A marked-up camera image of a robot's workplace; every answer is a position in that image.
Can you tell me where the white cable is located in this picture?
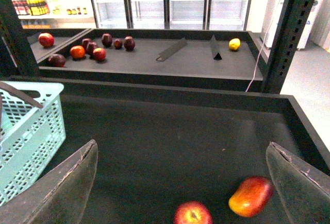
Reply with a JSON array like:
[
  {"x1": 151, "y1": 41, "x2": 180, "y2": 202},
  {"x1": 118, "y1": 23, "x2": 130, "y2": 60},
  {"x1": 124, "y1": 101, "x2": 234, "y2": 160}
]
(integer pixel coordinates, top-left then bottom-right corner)
[{"x1": 245, "y1": 0, "x2": 288, "y2": 93}]

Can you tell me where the yellow lemon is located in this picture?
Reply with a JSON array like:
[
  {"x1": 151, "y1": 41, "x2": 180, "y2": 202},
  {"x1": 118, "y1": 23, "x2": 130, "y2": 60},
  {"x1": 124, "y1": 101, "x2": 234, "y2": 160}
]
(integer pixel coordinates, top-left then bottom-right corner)
[{"x1": 228, "y1": 38, "x2": 241, "y2": 51}]

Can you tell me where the glass door refrigerator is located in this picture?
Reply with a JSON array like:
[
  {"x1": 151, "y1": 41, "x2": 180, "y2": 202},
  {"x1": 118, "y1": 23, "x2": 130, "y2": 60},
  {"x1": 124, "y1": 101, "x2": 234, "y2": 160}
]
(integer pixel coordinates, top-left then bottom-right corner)
[{"x1": 92, "y1": 0, "x2": 251, "y2": 31}]

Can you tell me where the white chest freezer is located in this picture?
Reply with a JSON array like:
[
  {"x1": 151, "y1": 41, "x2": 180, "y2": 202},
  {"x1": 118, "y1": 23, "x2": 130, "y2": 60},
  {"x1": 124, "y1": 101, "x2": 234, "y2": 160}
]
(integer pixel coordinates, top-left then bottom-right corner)
[{"x1": 260, "y1": 0, "x2": 323, "y2": 51}]

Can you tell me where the small dark red apple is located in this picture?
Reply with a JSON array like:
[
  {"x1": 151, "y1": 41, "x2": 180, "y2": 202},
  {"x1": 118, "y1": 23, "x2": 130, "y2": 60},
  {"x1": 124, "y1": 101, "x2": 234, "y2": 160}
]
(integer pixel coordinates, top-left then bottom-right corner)
[{"x1": 113, "y1": 39, "x2": 123, "y2": 49}]

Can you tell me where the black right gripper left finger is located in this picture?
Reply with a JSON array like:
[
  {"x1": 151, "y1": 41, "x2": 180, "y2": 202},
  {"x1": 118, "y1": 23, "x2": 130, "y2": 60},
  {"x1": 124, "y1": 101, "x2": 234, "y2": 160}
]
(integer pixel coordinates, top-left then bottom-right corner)
[{"x1": 1, "y1": 140, "x2": 98, "y2": 223}]

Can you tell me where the black divider strip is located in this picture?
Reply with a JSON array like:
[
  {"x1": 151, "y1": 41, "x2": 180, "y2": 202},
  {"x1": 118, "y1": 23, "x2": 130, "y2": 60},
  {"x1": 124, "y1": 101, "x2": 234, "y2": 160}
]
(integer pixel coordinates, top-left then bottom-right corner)
[
  {"x1": 156, "y1": 38, "x2": 187, "y2": 62},
  {"x1": 210, "y1": 35, "x2": 222, "y2": 60}
]

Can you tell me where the dark red apple front left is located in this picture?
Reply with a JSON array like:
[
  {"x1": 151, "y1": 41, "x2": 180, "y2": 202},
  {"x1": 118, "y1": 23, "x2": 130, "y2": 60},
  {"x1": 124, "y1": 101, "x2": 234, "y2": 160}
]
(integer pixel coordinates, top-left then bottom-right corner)
[{"x1": 48, "y1": 54, "x2": 66, "y2": 67}]

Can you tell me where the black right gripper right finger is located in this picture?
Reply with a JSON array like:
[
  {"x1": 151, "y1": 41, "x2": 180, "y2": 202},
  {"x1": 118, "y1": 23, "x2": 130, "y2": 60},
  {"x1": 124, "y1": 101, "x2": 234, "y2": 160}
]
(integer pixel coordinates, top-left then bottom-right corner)
[{"x1": 266, "y1": 142, "x2": 329, "y2": 223}]

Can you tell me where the dark red apple back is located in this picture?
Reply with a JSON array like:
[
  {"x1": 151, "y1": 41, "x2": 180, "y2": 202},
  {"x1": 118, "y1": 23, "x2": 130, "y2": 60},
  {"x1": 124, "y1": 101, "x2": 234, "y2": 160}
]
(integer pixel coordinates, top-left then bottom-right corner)
[{"x1": 101, "y1": 33, "x2": 112, "y2": 48}]

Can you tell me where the dark red apple behind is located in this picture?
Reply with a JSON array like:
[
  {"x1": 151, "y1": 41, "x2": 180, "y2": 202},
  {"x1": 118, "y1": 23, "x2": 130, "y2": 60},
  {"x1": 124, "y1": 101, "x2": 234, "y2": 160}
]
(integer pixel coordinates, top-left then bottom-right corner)
[{"x1": 81, "y1": 38, "x2": 92, "y2": 50}]

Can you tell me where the black divider strip right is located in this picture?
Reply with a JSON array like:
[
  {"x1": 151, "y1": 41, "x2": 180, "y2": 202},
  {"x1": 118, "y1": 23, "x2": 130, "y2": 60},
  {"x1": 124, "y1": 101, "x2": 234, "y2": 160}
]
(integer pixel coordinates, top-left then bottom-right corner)
[{"x1": 210, "y1": 35, "x2": 222, "y2": 60}]

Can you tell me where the light blue plastic basket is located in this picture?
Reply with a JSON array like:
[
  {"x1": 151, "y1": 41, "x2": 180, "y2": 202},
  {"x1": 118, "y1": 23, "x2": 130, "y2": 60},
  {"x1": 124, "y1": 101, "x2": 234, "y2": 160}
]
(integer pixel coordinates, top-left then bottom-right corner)
[{"x1": 1, "y1": 81, "x2": 66, "y2": 204}]

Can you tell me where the orange red apple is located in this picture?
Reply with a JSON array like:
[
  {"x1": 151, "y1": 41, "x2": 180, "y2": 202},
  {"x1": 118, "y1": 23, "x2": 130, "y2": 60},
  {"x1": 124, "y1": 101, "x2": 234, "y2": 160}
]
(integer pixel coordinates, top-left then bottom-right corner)
[{"x1": 70, "y1": 45, "x2": 85, "y2": 60}]

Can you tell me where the dark red apple right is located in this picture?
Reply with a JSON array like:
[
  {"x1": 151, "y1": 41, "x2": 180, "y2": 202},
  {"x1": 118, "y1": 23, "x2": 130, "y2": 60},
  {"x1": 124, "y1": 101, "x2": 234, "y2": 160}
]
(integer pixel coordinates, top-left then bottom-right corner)
[{"x1": 123, "y1": 36, "x2": 135, "y2": 51}]

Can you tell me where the red yellow apple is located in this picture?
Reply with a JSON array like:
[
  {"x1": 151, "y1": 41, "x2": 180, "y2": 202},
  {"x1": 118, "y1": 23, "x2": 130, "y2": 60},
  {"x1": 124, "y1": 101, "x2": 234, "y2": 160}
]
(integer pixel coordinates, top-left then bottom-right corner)
[{"x1": 173, "y1": 201, "x2": 213, "y2": 224}]

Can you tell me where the black divider strip left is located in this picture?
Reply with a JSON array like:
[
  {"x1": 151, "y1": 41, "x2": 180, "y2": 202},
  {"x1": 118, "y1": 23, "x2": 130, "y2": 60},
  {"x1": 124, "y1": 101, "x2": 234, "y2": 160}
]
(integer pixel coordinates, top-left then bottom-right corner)
[{"x1": 156, "y1": 38, "x2": 187, "y2": 62}]

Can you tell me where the red apple far left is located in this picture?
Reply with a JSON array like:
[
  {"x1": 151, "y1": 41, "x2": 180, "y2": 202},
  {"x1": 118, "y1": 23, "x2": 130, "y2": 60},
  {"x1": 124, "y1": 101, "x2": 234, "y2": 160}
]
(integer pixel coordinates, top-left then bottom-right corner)
[{"x1": 38, "y1": 32, "x2": 55, "y2": 48}]

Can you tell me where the grocery shelf with bottles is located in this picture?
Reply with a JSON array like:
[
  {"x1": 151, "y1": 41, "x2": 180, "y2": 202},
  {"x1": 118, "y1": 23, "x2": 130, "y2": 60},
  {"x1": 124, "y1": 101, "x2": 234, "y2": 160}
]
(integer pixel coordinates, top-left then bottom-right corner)
[{"x1": 11, "y1": 0, "x2": 96, "y2": 29}]

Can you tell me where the black shelf upright post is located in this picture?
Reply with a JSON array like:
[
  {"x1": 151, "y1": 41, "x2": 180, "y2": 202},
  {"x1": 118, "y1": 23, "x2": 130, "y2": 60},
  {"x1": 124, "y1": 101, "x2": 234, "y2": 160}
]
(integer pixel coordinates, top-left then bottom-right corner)
[{"x1": 262, "y1": 0, "x2": 315, "y2": 94}]

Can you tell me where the red yellow mango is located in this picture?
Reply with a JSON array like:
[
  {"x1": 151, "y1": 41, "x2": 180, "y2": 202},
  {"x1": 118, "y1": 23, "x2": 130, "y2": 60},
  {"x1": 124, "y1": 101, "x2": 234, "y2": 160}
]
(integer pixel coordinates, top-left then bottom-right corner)
[{"x1": 228, "y1": 176, "x2": 274, "y2": 218}]

